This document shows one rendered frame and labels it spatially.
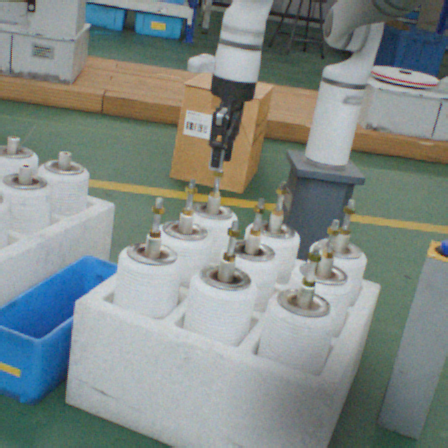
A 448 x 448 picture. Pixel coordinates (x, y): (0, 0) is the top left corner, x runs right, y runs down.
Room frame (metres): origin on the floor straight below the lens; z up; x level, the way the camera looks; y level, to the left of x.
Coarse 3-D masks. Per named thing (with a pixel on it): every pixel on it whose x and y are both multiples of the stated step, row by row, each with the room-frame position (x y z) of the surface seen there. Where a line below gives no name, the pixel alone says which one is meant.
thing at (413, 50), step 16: (384, 32) 5.64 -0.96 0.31; (400, 32) 5.34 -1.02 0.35; (416, 32) 5.35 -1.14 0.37; (432, 32) 5.74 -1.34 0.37; (384, 48) 5.58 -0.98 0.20; (400, 48) 5.35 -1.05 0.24; (416, 48) 5.37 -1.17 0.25; (432, 48) 5.40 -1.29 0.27; (384, 64) 5.52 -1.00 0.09; (400, 64) 5.36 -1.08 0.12; (416, 64) 5.38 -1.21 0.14; (432, 64) 5.41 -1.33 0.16
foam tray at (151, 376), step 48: (96, 288) 0.93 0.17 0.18; (96, 336) 0.86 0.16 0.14; (144, 336) 0.84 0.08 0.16; (192, 336) 0.84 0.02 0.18; (96, 384) 0.86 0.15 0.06; (144, 384) 0.84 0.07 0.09; (192, 384) 0.82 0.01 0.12; (240, 384) 0.80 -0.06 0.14; (288, 384) 0.78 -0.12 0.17; (336, 384) 0.78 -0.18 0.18; (144, 432) 0.84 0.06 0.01; (192, 432) 0.81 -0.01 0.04; (240, 432) 0.79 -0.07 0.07; (288, 432) 0.77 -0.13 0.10
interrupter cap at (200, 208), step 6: (198, 204) 1.17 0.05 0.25; (204, 204) 1.17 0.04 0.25; (198, 210) 1.14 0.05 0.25; (204, 210) 1.15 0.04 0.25; (222, 210) 1.16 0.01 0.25; (228, 210) 1.17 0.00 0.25; (204, 216) 1.12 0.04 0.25; (210, 216) 1.12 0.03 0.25; (216, 216) 1.13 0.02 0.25; (222, 216) 1.13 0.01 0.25; (228, 216) 1.13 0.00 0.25
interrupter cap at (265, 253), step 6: (240, 240) 1.03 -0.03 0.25; (234, 246) 1.01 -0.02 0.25; (240, 246) 1.01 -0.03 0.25; (264, 246) 1.03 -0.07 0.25; (234, 252) 0.98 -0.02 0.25; (240, 252) 0.99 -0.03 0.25; (258, 252) 1.01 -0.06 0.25; (264, 252) 1.01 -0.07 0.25; (270, 252) 1.01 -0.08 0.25; (240, 258) 0.97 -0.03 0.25; (246, 258) 0.97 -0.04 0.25; (252, 258) 0.97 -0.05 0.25; (258, 258) 0.98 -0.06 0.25; (264, 258) 0.98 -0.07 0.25; (270, 258) 0.98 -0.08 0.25
